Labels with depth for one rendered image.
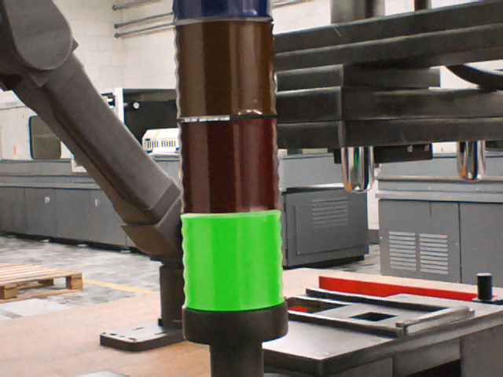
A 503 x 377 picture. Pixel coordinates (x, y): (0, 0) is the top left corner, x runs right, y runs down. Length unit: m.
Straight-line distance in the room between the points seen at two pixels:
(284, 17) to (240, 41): 10.18
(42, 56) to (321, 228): 6.96
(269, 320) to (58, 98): 0.60
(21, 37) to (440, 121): 0.42
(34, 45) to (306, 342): 0.42
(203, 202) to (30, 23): 0.56
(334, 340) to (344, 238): 7.40
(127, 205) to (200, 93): 0.65
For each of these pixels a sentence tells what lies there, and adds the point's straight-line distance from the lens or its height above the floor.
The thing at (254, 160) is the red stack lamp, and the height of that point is 1.10.
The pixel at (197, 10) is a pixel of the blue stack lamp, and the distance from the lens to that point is 0.34.
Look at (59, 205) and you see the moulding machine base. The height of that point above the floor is 0.45.
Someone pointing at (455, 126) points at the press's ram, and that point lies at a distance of 0.63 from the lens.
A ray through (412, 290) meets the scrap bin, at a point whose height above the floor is 0.96.
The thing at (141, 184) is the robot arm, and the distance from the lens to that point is 0.97.
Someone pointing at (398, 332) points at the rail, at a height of 0.99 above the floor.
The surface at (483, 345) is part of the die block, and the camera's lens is 0.67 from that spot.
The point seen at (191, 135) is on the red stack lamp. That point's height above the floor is 1.11.
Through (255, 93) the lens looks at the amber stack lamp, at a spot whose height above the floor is 1.13.
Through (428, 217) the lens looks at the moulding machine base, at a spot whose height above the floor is 0.53.
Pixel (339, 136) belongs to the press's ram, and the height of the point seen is 1.11.
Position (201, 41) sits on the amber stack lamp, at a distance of 0.34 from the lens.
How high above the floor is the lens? 1.11
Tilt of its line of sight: 3 degrees down
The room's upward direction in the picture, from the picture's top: 2 degrees counter-clockwise
